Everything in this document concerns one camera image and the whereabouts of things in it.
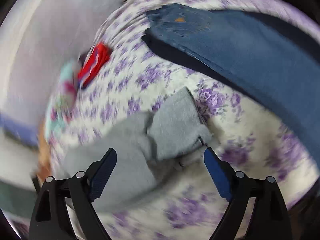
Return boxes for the purple floral bed sheet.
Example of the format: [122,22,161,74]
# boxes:
[51,0,319,239]

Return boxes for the blue denim jeans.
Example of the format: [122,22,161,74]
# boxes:
[145,3,320,163]

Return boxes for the grey sweatpants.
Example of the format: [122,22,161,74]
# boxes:
[58,87,215,212]

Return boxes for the blue patterned wall hanging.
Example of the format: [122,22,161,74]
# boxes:
[1,114,38,147]

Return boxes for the red white blue folded garment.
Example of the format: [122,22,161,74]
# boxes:
[77,43,112,89]

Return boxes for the teal pink floral folded blanket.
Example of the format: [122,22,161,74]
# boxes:
[44,60,81,143]

